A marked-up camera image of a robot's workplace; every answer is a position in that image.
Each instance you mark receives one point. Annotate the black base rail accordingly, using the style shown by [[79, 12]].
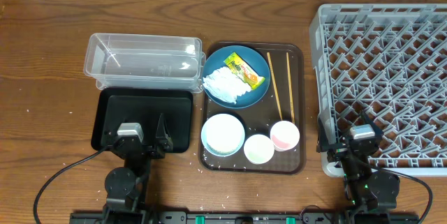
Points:
[[174, 217]]

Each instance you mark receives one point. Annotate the black rectangular tray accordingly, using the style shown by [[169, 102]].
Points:
[[117, 105]]

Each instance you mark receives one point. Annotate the right wooden chopstick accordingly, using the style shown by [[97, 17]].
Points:
[[290, 88]]

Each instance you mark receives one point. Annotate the white napkin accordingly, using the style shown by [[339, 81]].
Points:
[[225, 86]]

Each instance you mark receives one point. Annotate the blue plate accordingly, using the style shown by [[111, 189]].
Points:
[[251, 57]]

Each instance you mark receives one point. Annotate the wooden chopstick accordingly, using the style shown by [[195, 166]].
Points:
[[290, 88], [276, 95]]

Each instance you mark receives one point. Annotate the grey dishwasher rack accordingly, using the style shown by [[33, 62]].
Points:
[[389, 61]]

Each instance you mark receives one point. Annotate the light blue bowl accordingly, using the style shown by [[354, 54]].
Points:
[[222, 135]]

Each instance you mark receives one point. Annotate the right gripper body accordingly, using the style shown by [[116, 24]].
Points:
[[340, 148]]

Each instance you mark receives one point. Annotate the white cup green inside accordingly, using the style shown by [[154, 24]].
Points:
[[258, 149]]

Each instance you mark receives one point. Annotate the left wooden chopstick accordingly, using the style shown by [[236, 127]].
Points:
[[276, 95]]

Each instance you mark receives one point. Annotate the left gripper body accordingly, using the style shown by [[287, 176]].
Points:
[[153, 154]]

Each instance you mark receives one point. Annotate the brown serving tray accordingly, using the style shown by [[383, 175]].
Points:
[[260, 117]]

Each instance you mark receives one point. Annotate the white cup pink inside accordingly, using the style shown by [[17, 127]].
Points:
[[285, 135]]

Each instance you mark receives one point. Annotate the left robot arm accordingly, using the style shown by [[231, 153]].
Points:
[[126, 186]]

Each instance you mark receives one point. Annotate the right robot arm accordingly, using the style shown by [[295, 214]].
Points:
[[373, 192]]

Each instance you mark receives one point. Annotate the clear plastic bin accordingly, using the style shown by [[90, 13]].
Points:
[[145, 61]]

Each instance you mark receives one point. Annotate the yellow snack wrapper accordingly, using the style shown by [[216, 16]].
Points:
[[243, 70]]

